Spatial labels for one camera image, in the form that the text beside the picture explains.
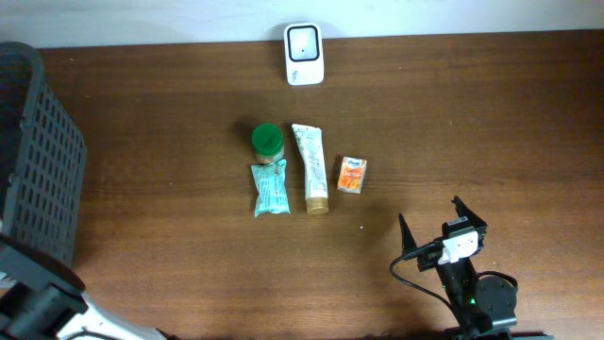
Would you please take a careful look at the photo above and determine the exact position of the grey plastic mesh basket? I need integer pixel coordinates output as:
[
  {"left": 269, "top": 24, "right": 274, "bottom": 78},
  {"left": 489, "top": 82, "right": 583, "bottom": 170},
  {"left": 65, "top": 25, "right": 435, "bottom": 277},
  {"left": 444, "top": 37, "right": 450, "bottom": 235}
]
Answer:
[{"left": 1, "top": 42, "right": 87, "bottom": 265}]

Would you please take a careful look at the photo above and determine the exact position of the green lid jar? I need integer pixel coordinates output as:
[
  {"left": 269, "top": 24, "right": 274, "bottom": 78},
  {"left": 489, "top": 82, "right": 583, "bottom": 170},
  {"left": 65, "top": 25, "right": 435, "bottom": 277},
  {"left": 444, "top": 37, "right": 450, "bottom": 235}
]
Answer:
[{"left": 252, "top": 124, "right": 284, "bottom": 164}]

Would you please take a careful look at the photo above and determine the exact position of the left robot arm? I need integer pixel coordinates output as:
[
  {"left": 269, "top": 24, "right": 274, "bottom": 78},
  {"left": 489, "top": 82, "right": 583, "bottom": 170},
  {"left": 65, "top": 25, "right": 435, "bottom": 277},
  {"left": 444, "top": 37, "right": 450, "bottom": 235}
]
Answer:
[{"left": 1, "top": 236, "right": 170, "bottom": 340}]

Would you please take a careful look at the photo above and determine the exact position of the orange tissue pack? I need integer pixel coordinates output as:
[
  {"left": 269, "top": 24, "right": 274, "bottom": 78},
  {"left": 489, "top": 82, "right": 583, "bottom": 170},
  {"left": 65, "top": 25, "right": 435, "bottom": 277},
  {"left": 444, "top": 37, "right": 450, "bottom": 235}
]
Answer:
[{"left": 337, "top": 157, "right": 367, "bottom": 194}]

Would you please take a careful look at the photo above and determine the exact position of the teal snack packet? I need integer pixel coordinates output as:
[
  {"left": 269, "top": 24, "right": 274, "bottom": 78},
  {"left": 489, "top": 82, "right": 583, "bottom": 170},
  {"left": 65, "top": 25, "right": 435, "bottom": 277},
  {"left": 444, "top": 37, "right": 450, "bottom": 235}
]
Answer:
[{"left": 251, "top": 159, "right": 291, "bottom": 217}]

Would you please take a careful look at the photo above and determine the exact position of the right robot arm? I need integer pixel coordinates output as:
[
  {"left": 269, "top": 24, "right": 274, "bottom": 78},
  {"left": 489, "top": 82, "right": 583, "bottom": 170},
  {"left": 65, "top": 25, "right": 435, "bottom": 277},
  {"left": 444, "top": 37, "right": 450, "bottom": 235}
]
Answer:
[{"left": 389, "top": 196, "right": 550, "bottom": 340}]

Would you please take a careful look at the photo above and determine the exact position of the right black camera cable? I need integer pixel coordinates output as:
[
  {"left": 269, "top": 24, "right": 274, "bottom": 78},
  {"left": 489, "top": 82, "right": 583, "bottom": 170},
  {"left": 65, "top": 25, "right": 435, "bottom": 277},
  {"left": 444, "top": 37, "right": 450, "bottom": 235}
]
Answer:
[{"left": 389, "top": 241, "right": 466, "bottom": 332}]

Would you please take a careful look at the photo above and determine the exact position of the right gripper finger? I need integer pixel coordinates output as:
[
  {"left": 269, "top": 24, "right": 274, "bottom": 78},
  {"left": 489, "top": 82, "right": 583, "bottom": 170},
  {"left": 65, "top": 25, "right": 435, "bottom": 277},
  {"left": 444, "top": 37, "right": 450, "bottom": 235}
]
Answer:
[
  {"left": 451, "top": 195, "right": 487, "bottom": 228},
  {"left": 398, "top": 213, "right": 417, "bottom": 258}
]

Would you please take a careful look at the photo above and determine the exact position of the white tube gold cap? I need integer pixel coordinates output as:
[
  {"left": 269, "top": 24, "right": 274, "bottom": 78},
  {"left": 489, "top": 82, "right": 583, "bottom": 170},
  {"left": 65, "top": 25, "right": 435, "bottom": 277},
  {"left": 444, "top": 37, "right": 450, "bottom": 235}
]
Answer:
[{"left": 292, "top": 124, "right": 329, "bottom": 215}]

